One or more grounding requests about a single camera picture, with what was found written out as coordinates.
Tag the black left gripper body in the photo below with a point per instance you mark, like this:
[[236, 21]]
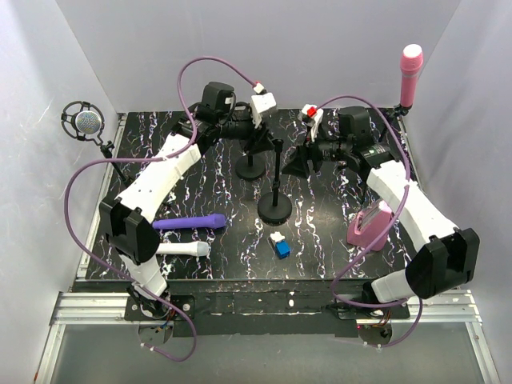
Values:
[[238, 127]]

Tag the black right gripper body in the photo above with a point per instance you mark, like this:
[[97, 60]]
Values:
[[326, 150]]

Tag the black round-base mic stand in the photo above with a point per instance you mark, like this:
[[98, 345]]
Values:
[[250, 167]]

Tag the black stand with purple mic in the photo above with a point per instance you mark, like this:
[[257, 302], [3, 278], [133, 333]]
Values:
[[274, 208]]

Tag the purple handheld microphone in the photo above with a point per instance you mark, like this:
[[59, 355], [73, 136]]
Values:
[[212, 221]]

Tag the white handheld microphone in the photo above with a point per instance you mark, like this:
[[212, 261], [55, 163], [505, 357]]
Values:
[[195, 249]]

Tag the pink handheld microphone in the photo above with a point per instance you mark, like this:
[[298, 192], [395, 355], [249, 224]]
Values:
[[411, 63]]

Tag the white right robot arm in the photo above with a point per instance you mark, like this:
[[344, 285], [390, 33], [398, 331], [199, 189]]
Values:
[[446, 255]]

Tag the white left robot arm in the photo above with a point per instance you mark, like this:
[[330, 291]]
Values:
[[127, 219]]

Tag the blue and white block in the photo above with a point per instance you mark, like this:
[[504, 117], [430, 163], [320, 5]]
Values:
[[280, 245]]

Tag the pink box holder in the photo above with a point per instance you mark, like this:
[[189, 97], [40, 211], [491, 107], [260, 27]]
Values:
[[368, 223]]

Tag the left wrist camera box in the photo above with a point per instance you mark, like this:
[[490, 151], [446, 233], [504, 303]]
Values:
[[261, 106]]

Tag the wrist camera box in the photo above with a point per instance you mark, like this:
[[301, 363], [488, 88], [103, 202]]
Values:
[[312, 117], [261, 106]]

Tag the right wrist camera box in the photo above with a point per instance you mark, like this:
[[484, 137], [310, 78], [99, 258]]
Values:
[[312, 117]]

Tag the silver studio mic shock mount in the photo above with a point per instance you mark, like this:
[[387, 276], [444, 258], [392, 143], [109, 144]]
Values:
[[83, 121]]

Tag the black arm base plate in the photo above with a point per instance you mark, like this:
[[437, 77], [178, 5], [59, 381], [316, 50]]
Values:
[[307, 308]]

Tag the aluminium frame rail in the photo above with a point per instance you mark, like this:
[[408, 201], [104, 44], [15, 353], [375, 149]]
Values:
[[97, 336]]

